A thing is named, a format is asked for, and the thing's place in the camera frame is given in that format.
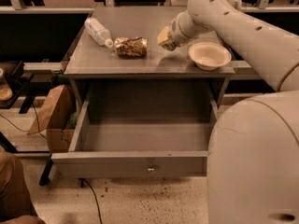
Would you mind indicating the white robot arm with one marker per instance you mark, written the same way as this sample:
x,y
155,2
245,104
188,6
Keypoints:
x,y
253,154

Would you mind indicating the brown cardboard box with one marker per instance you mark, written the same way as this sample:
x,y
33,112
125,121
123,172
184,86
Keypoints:
x,y
53,116

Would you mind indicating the grey cabinet with counter top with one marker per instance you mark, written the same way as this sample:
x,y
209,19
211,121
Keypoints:
x,y
90,61

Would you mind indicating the person's brown trouser leg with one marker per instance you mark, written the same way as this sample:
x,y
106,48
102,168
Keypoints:
x,y
15,202

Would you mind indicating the shiny snack chip bag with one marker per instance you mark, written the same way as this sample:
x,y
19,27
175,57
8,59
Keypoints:
x,y
132,47

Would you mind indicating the grey open top drawer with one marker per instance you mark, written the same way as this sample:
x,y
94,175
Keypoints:
x,y
126,126

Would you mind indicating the dark pepsi can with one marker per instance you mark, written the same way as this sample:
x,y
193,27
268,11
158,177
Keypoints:
x,y
169,45

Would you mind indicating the white paper bowl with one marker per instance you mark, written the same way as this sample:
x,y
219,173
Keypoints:
x,y
209,56

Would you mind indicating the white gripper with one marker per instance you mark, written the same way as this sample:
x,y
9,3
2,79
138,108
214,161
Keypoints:
x,y
177,32

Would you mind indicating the clear plastic water bottle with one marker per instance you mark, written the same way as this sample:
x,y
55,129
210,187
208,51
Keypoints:
x,y
99,33

